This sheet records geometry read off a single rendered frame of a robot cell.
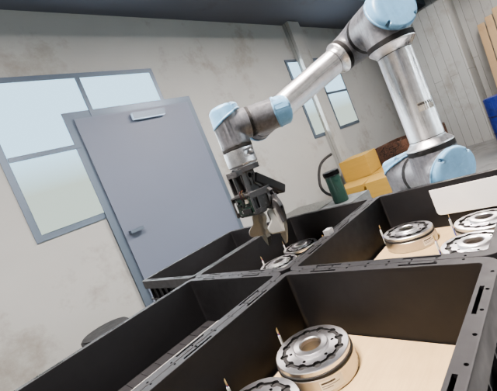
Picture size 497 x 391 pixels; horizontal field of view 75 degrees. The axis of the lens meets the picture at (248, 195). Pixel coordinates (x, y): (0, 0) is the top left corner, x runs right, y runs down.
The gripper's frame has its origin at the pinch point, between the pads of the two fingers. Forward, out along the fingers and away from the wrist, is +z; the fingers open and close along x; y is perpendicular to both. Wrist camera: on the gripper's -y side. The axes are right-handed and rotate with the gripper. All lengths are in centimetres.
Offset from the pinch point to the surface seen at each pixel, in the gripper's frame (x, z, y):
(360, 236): 20.3, 3.2, -3.5
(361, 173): -164, 44, -377
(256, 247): -9.8, 2.2, -0.8
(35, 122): -229, -114, -25
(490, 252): 48, -2, 20
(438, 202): 32.5, 2.8, -18.0
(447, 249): 37.6, 5.7, 1.1
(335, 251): 20.2, 1.9, 7.3
